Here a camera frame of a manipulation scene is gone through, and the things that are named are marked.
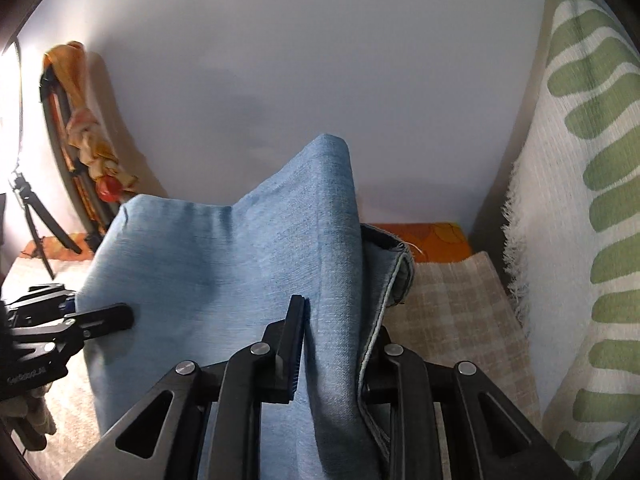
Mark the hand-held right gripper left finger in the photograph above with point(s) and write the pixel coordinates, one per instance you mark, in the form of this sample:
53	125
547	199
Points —
295	355

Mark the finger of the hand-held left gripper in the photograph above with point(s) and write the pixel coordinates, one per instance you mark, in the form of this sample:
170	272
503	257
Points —
45	300
110	319

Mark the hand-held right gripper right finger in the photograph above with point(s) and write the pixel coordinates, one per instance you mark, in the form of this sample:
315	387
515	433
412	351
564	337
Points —
400	362

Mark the light blue denim pants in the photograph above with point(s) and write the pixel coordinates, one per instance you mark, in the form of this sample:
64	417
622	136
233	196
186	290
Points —
225	260

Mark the person's left hand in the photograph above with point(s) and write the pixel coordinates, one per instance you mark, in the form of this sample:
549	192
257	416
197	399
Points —
35	415

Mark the beige plaid blanket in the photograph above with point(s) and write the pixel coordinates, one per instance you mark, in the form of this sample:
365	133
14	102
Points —
450	300

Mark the folded silver tripod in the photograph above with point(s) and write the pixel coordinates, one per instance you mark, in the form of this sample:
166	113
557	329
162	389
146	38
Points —
62	155

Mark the white green leaf-patterned blanket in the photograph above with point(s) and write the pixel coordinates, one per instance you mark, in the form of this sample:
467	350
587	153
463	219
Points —
575	210

